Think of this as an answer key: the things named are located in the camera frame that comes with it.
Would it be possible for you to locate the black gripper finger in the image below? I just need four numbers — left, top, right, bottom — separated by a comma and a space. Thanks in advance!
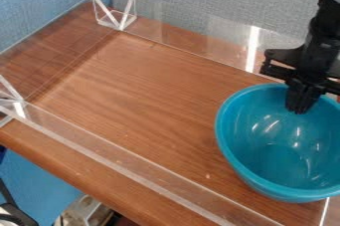
286, 79, 326, 114

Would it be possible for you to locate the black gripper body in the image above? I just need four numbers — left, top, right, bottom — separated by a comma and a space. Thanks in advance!
260, 35, 340, 96

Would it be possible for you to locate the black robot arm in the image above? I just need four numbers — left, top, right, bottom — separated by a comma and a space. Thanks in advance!
260, 0, 340, 114

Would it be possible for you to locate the blue plastic bowl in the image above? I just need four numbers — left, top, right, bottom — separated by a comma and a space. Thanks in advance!
214, 84, 340, 203

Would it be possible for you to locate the clear acrylic back barrier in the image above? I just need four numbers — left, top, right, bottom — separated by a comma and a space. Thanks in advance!
127, 0, 303, 75

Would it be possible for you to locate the clear acrylic barrier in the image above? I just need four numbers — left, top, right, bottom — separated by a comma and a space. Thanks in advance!
0, 102, 283, 226
127, 0, 303, 75

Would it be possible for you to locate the clear acrylic front barrier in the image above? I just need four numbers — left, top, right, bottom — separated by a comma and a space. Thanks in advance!
0, 102, 283, 226

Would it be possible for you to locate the white power strip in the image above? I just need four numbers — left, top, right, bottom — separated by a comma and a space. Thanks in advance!
54, 194, 114, 226

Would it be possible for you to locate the clear acrylic corner bracket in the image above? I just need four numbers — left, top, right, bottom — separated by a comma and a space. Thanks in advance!
92, 0, 138, 31

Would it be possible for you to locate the clear acrylic left bracket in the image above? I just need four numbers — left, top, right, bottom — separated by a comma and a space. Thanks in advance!
0, 75, 27, 128

